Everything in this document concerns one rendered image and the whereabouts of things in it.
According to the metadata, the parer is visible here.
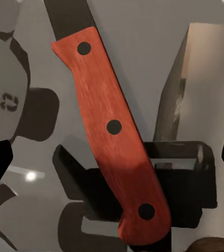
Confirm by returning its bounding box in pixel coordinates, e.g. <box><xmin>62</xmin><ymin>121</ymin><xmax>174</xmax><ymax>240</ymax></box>
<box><xmin>43</xmin><ymin>0</ymin><xmax>172</xmax><ymax>246</ymax></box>

